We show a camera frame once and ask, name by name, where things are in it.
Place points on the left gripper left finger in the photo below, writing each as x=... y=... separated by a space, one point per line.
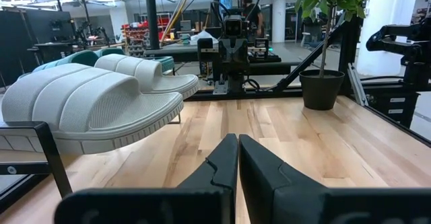
x=151 y=207

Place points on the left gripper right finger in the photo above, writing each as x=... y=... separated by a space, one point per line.
x=286 y=200

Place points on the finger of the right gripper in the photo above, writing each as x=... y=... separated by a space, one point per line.
x=227 y=57
x=241 y=57

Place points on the grey slide sandal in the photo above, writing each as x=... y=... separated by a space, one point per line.
x=84 y=103
x=144 y=71

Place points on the teal slide sandal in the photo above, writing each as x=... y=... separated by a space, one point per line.
x=67 y=58
x=111 y=51

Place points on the white plastic bag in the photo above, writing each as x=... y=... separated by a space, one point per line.
x=203 y=38

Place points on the grey desk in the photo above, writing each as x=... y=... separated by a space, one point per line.
x=168 y=52

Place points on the person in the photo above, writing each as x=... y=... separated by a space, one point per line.
x=252 y=13

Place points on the red bin rack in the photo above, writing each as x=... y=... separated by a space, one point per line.
x=134 y=32

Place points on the green potted plant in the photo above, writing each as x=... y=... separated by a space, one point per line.
x=321 y=89

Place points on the black cabinet white labels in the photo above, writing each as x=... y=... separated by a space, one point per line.
x=387 y=116

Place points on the white pillar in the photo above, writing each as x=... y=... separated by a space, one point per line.
x=394 y=32

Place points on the black partition panel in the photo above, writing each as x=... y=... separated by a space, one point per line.
x=33 y=32

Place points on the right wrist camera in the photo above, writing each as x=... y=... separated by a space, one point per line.
x=233 y=27

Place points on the black metal table frame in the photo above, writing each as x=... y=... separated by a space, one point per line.
x=269 y=94

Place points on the black metal post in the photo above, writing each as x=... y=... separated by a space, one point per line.
x=151 y=15

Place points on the wooden shelf black metal frame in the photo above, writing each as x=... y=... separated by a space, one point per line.
x=54 y=156

